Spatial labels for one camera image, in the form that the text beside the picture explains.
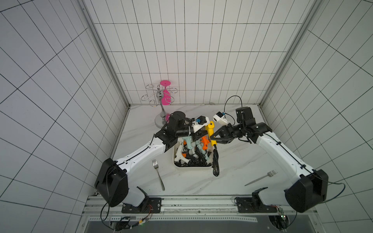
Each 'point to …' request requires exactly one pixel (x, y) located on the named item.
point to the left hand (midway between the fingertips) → (207, 129)
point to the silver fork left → (156, 165)
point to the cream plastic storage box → (193, 153)
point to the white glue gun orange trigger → (180, 156)
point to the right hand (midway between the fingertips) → (208, 143)
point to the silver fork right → (270, 174)
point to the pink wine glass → (166, 99)
